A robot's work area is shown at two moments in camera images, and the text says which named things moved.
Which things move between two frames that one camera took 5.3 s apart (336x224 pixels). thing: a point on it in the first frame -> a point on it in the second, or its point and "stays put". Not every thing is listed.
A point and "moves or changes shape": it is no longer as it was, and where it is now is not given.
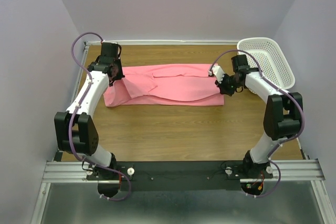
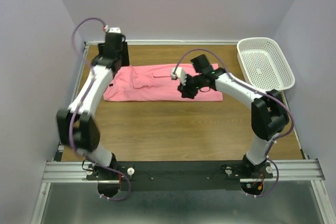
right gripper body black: [224, 86] -> [187, 91]
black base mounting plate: [181, 176] stays put
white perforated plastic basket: [274, 67] stays put
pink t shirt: [171, 84] moves or changes shape
